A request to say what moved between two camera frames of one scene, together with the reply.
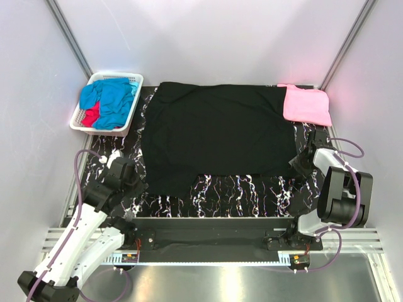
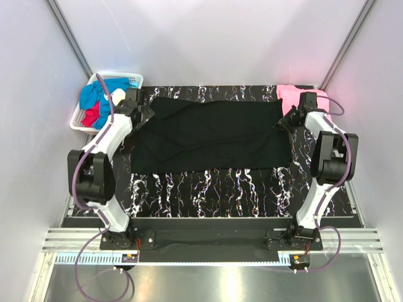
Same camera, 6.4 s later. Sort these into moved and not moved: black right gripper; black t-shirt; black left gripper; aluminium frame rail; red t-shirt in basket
Moved: black t-shirt; black right gripper; black left gripper
Not moved: red t-shirt in basket; aluminium frame rail
